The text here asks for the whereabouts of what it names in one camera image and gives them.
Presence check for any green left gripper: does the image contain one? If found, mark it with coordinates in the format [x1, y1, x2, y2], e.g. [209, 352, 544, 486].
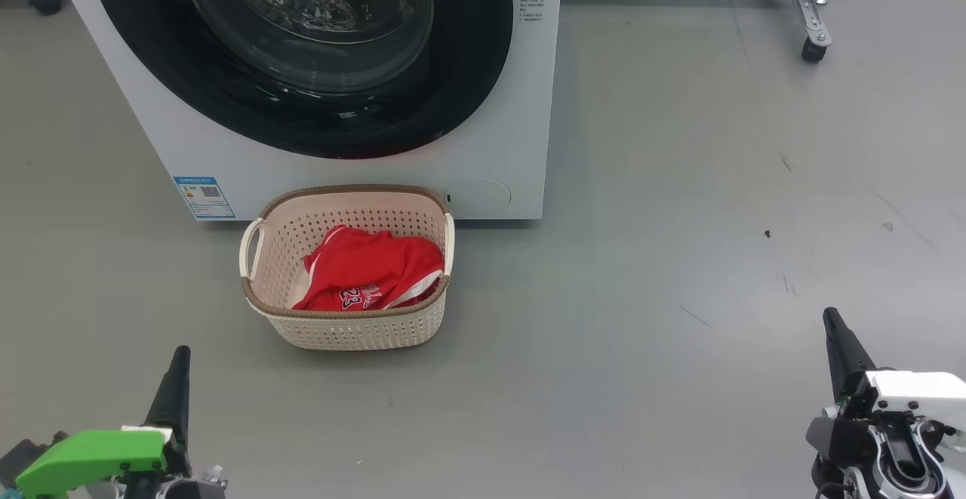
[14, 345, 192, 499]

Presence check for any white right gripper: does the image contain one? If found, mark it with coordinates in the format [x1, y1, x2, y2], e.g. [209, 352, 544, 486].
[805, 306, 966, 499]

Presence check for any red jersey number 23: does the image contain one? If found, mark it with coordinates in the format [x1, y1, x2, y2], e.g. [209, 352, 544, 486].
[290, 224, 447, 313]

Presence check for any round black glass washer door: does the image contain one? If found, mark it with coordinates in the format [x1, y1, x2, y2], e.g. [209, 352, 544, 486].
[86, 0, 515, 161]

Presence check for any cream perforated laundry basket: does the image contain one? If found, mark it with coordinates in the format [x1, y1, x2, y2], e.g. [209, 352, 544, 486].
[238, 183, 457, 352]

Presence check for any white front-load washing machine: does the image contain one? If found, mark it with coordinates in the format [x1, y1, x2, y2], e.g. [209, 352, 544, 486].
[48, 0, 566, 223]

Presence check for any blue energy label sticker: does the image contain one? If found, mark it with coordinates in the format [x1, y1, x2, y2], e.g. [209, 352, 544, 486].
[172, 175, 237, 220]

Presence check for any round filter cover flap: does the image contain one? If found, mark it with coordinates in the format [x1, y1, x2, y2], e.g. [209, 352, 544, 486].
[444, 177, 513, 217]

